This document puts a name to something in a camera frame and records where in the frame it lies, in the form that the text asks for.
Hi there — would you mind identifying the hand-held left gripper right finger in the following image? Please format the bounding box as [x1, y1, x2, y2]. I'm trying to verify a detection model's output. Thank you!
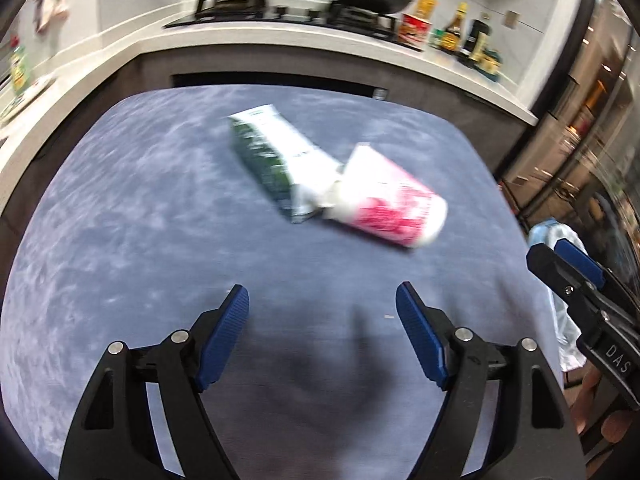
[395, 281, 586, 480]

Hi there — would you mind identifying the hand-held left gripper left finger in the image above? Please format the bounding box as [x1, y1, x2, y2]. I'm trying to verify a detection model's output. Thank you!
[59, 284, 251, 480]

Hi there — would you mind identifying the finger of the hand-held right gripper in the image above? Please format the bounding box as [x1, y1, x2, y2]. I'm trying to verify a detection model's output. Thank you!
[526, 244, 608, 331]
[554, 239, 640, 321]

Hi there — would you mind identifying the translucent bin liner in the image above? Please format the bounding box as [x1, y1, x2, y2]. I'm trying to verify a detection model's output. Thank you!
[528, 217, 583, 251]

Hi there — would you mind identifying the light blue trash bin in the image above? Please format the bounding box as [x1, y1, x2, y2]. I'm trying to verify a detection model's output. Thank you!
[528, 217, 583, 372]

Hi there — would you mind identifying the pink and white tube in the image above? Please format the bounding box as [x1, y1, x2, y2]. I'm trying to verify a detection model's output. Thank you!
[322, 143, 448, 250]

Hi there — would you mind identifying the green and white tube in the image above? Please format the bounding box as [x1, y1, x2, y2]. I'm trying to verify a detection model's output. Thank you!
[227, 104, 346, 223]

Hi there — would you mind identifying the person's right hand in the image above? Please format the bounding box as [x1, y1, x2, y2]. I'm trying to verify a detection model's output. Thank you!
[570, 362, 640, 436]

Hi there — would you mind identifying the glass sliding door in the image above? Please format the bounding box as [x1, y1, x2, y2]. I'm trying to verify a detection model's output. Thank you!
[500, 0, 640, 286]

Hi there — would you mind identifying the blue-grey table cloth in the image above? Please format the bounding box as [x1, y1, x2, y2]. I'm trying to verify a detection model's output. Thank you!
[0, 85, 566, 480]

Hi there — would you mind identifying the cluster of small jars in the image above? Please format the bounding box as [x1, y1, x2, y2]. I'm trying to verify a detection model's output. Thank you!
[475, 47, 503, 81]

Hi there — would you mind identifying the dark sauce bottle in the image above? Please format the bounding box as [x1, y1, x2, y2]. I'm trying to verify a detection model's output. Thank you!
[460, 19, 493, 63]

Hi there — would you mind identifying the yellow-capped sauce bottle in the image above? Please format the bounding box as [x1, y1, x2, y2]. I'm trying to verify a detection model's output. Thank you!
[442, 2, 468, 56]

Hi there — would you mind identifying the red instant noodle cup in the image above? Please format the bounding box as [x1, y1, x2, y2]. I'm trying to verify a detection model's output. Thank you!
[398, 12, 433, 51]

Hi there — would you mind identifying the kitchen counter cabinet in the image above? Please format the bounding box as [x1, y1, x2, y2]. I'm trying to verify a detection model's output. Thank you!
[0, 0, 538, 211]

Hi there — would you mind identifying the white tray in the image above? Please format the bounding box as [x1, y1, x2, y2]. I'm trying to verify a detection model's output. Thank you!
[0, 75, 57, 126]

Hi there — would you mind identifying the black gas stove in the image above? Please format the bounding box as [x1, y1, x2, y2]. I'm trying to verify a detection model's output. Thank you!
[162, 0, 406, 41]

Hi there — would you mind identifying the green dish soap bottle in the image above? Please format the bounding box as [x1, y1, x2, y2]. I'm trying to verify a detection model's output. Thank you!
[10, 37, 31, 96]

